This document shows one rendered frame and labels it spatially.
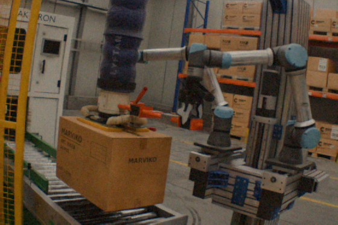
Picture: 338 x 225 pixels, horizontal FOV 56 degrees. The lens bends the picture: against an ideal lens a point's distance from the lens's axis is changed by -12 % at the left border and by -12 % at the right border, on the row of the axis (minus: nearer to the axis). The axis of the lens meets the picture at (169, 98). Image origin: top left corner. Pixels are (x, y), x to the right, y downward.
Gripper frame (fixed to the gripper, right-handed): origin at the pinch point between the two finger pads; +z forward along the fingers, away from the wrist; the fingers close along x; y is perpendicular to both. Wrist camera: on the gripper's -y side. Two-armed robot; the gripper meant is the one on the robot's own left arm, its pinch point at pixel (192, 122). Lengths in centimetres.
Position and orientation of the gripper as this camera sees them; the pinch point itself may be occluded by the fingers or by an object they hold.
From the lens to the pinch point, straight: 161.1
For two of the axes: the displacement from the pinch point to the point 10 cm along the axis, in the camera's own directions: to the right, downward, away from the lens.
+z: -1.3, 9.9, 0.5
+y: -6.9, -1.3, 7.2
